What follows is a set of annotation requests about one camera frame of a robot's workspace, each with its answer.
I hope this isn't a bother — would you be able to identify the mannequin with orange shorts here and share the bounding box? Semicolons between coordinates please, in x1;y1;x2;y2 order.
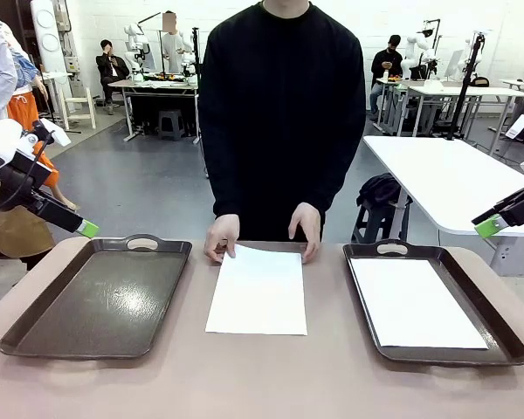
2;21;79;213

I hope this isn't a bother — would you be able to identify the white A4 paper stack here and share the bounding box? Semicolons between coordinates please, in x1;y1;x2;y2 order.
204;244;309;337

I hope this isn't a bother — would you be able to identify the grey computer monitor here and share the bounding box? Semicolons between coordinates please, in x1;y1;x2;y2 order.
444;49;465;82

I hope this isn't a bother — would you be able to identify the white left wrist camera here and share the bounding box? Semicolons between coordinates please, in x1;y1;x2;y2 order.
38;117;72;148

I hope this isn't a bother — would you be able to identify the white wooden stool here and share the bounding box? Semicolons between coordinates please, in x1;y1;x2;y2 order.
62;86;98;131

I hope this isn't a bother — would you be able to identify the standing person in white shirt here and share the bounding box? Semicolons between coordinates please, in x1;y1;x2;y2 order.
160;10;185;76

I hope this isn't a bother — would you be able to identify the seated man in black jacket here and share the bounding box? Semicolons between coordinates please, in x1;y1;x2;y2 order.
95;38;131;115

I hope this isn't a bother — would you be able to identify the large white table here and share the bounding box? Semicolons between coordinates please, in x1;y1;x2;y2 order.
362;135;524;277

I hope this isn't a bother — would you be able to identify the white background table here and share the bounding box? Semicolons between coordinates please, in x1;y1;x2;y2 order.
408;85;524;137

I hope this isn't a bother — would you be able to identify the white standing air conditioner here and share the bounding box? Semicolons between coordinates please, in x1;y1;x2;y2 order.
29;0;67;74

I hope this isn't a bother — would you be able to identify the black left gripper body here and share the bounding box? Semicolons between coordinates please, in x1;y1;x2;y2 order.
2;151;86;235

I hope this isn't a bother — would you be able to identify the white A4 paper pile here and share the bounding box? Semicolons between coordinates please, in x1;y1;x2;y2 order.
348;258;490;350

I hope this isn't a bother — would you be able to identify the person's right forearm black sleeve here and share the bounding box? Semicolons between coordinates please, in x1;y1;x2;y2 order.
199;130;241;219

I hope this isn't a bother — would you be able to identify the dark background work table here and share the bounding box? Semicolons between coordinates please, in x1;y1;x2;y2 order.
107;77;201;144

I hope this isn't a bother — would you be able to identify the seated man with black cap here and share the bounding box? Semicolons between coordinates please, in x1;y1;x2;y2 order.
369;34;405;122

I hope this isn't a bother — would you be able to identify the brown plastic serving tray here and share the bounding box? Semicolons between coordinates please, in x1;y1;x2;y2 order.
341;238;524;367
0;234;193;361

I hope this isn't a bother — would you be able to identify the grey plastic stool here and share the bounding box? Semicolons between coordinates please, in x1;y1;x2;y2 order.
157;108;186;141
352;203;410;244

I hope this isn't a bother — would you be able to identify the white box device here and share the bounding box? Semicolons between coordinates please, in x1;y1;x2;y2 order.
504;113;524;145

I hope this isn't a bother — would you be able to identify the person's right hand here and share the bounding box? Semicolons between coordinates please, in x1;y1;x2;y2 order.
203;212;242;264

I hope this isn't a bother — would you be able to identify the person in black sweater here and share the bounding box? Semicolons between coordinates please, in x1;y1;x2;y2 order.
197;0;367;244

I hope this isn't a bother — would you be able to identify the person's left forearm black sleeve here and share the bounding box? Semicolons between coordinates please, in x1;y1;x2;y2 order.
296;121;366;210

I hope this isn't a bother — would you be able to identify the black bag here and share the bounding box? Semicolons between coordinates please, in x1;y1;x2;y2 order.
356;173;414;210

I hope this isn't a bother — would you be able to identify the person's left hand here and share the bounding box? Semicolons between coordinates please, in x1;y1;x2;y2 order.
287;201;322;264

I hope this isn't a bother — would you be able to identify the black tripod stand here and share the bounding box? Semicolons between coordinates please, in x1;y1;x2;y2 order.
445;31;486;141

